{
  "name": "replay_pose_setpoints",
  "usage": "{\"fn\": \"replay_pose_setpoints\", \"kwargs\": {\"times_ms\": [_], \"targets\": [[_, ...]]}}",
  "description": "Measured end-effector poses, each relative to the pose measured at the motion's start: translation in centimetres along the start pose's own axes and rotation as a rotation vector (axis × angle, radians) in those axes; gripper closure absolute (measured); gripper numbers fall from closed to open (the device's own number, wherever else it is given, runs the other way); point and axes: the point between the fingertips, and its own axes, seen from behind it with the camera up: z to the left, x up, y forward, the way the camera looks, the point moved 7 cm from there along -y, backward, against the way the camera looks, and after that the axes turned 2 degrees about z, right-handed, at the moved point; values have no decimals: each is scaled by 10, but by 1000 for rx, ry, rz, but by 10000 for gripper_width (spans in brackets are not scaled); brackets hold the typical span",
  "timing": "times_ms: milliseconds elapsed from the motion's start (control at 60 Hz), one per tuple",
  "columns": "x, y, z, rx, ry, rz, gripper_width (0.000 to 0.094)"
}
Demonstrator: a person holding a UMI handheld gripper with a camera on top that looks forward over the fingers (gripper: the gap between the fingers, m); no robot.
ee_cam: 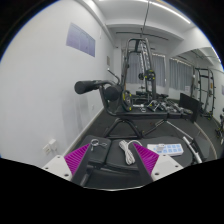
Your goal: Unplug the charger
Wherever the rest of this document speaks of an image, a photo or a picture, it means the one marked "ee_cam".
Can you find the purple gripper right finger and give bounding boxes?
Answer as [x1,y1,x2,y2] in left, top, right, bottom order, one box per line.
[133,143,159,185]

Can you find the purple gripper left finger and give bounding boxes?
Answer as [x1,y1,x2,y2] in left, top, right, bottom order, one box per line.
[64,144,90,186]

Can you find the metal spring clip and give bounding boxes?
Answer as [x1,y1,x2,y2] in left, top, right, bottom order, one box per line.
[90,139,107,151]

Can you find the black padded weight bench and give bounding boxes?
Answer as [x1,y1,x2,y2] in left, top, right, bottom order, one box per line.
[74,80,211,184]

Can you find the white metal bar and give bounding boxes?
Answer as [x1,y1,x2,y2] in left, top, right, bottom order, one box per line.
[166,121,202,164]

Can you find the black multi-gym machine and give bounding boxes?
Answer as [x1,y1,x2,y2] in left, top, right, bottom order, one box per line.
[120,37,198,122]

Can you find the grey window curtains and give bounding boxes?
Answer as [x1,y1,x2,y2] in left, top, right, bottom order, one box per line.
[126,53,193,91]

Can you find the black power rack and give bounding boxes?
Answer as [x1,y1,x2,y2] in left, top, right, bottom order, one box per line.
[191,68,216,120]

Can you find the white coiled charger cable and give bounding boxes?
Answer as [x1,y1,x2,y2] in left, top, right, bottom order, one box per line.
[118,139,143,166]

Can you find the white wall socket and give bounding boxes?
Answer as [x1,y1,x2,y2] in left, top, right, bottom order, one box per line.
[43,139,57,154]

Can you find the wall poster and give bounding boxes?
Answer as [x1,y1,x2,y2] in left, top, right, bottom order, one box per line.
[66,23,96,57]

